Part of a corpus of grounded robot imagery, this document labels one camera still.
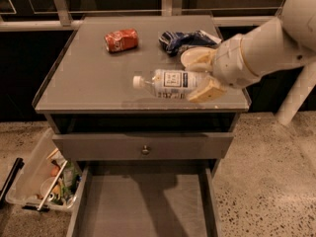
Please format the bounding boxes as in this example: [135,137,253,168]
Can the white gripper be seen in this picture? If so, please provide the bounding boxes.
[184,33,263,104]

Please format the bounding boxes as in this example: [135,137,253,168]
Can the clear plastic water bottle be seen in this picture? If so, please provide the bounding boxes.
[132,69,208,99]

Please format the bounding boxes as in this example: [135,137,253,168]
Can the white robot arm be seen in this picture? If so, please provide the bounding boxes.
[187,0,316,103]

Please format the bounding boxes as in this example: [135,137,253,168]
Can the grey drawer cabinet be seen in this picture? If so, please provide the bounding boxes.
[32,14,253,176]

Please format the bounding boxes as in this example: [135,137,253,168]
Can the round metal drawer knob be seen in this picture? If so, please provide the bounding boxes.
[141,145,150,155]

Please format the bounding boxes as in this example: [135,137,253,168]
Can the grey top drawer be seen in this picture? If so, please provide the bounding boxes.
[52,132,233,161]

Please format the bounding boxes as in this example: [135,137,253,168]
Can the open grey middle drawer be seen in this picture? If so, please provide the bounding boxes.
[66,165,223,237]

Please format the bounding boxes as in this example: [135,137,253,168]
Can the white paper bowl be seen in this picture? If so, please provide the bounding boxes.
[180,46,218,71]

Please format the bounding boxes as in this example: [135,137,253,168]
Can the blue crumpled chip bag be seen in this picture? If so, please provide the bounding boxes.
[159,30,221,56]

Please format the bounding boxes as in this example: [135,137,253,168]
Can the crushed red soda can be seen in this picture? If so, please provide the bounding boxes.
[105,29,138,53]

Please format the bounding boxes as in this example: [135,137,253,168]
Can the white table leg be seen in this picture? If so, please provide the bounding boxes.
[276,62,316,125]

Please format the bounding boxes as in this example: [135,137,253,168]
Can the metal window railing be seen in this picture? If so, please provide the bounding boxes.
[0,0,285,32]

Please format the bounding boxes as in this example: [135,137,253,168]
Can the clear plastic storage bin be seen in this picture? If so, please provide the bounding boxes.
[6,128,81,211]

